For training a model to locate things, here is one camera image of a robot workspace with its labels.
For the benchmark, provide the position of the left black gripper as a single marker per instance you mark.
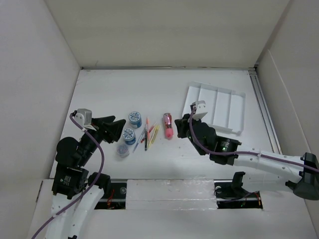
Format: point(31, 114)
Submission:
point(115, 127)

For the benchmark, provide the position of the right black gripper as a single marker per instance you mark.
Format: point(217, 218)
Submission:
point(182, 124)

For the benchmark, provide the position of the blue patterned tape roll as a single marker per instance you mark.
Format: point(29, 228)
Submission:
point(135, 119)
point(129, 136)

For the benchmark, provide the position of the clear jar of beads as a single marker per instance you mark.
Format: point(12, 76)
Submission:
point(122, 150)

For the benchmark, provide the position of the blue clear pen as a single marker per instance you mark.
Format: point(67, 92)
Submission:
point(139, 140)

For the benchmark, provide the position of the red clear pen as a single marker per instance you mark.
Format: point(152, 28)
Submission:
point(150, 128)

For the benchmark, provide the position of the orange pen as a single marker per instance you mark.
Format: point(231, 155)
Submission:
point(147, 122)

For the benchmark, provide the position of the black pen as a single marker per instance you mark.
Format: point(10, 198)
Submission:
point(146, 138)

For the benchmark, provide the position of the pink glue bottle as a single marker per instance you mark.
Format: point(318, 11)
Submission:
point(167, 121)

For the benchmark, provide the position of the yellow pen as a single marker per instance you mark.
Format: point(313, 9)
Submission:
point(155, 133)
point(151, 135)

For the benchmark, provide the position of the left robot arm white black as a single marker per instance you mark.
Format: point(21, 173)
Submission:
point(76, 192)

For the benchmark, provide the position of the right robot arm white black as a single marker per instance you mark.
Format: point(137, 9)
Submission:
point(296, 174)

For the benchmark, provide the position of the white compartment tray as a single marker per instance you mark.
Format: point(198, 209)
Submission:
point(225, 108)

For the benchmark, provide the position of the white foam block front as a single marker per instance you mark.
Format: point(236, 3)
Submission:
point(173, 195)

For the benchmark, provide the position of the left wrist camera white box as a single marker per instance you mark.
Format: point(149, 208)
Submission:
point(83, 117)

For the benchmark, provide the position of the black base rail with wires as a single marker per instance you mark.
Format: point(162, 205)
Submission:
point(226, 198)

